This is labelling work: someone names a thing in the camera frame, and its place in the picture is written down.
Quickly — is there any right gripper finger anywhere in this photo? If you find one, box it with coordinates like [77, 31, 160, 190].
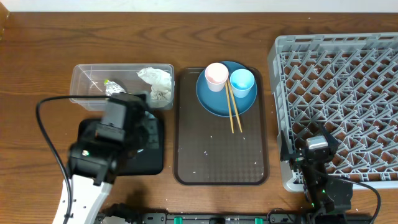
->
[318, 123, 338, 146]
[280, 131, 293, 162]

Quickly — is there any foil snack wrapper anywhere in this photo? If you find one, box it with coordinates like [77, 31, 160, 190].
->
[104, 79, 126, 96]

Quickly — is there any white paper napkin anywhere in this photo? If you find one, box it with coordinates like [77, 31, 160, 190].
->
[137, 67, 172, 101]

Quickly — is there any light blue bowl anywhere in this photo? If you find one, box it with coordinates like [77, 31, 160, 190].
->
[137, 112, 159, 153]

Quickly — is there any wooden chopstick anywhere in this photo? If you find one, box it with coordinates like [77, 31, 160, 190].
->
[224, 81, 234, 134]
[227, 79, 243, 133]

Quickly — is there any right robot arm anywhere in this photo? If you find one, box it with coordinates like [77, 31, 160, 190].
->
[280, 126, 353, 223]

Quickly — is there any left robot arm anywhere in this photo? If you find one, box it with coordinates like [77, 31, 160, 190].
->
[53, 93, 150, 223]

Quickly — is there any grey dishwasher rack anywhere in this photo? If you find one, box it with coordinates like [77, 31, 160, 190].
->
[268, 32, 397, 189]

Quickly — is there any black plastic tray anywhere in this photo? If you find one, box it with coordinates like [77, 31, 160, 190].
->
[77, 114, 165, 176]

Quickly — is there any clear plastic bin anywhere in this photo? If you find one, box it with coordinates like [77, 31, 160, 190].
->
[70, 63, 175, 110]

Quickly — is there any brown serving tray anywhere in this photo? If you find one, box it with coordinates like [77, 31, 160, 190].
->
[174, 68, 269, 185]

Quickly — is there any light blue cup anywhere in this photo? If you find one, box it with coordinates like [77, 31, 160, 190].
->
[229, 69, 255, 98]

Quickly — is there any dark blue plate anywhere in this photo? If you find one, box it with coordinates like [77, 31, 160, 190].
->
[196, 61, 257, 117]

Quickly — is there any pink cup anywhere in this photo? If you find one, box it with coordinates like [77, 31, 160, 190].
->
[205, 63, 229, 92]

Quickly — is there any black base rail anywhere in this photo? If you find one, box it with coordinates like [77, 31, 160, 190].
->
[95, 213, 370, 224]

